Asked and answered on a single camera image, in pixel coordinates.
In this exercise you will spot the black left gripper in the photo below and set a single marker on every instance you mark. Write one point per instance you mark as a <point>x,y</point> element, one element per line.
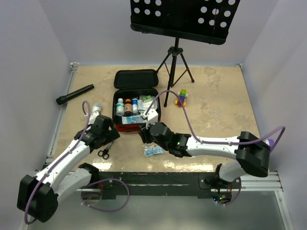
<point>112,135</point>

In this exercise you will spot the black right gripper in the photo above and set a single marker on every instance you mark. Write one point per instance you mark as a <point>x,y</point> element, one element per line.
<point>144,133</point>

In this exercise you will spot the blue wipes packet bag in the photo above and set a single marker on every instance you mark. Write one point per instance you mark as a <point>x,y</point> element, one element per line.
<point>152,150</point>

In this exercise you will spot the black handled scissors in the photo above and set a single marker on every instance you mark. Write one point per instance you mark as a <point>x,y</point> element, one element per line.
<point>105,153</point>

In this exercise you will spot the blue medical pouch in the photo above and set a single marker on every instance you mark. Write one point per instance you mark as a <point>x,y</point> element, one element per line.
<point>134,119</point>

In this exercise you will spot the white green medicine bottle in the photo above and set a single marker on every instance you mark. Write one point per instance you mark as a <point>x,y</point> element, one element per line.
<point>120,107</point>

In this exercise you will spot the white gauze plastic bag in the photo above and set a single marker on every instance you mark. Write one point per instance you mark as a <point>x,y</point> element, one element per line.
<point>143,107</point>

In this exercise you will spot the brown medicine bottle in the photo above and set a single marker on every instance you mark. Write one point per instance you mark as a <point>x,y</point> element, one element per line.
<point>127,107</point>

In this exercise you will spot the white blue medicine bottle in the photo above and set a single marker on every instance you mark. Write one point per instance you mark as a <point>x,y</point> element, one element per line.
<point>135,105</point>

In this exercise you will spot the red black medicine kit case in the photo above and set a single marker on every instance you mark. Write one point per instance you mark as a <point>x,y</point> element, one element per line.
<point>132,84</point>

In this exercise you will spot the green pill blister pack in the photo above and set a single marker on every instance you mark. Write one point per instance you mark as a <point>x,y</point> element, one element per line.
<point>147,98</point>

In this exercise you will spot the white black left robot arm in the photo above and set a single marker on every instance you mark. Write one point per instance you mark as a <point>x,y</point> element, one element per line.
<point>40,195</point>

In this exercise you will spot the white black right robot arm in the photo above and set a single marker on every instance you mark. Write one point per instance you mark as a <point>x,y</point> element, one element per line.
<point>248,154</point>

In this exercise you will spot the colourful toy block car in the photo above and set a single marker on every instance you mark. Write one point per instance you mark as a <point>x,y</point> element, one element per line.
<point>182,94</point>

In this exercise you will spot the black flashlight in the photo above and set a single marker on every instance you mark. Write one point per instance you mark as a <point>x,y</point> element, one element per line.
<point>64,99</point>

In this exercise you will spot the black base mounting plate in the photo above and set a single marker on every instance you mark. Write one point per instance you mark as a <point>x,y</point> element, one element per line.
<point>154,184</point>

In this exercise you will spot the purple white device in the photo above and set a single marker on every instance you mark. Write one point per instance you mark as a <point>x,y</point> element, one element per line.
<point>270,142</point>

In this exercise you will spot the black music stand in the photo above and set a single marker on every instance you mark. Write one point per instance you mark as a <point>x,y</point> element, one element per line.
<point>206,21</point>

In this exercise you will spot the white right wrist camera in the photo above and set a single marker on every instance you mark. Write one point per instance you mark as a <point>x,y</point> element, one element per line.
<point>150,117</point>

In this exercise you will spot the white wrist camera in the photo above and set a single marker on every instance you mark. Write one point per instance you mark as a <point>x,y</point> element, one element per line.
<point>150,117</point>
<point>96,111</point>

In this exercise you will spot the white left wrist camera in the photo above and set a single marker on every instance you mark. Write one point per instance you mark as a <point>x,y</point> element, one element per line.
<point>96,111</point>

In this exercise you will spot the aluminium frame rail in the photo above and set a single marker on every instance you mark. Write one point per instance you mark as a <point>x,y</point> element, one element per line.
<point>62,109</point>

